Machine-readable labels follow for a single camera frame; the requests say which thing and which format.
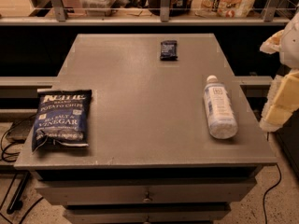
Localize small dark blue snack packet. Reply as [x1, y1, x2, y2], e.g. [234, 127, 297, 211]
[160, 40, 178, 61]

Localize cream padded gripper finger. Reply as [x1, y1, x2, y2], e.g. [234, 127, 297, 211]
[260, 30, 283, 54]
[260, 71, 299, 132]

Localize grey drawer cabinet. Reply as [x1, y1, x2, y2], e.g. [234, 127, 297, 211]
[16, 34, 277, 224]

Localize black cable on right floor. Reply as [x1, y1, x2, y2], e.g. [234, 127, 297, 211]
[262, 163, 282, 224]

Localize blue kettle chip bag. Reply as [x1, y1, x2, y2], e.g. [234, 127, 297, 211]
[32, 89, 93, 152]

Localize round drawer knob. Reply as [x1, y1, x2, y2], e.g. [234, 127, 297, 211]
[143, 195, 152, 203]

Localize clear plastic container on shelf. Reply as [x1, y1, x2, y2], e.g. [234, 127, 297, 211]
[79, 0, 116, 17]

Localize grey metal shelf rail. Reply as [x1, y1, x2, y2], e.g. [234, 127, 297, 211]
[0, 0, 298, 26]

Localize blue plastic water bottle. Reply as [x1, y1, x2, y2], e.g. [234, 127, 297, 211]
[203, 75, 238, 139]

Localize colourful snack bag on shelf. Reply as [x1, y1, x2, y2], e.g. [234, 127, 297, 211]
[196, 0, 255, 18]

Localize black cables on left floor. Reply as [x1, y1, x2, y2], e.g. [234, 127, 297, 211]
[0, 114, 45, 224]

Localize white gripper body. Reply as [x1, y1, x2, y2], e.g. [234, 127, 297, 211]
[279, 13, 299, 69]

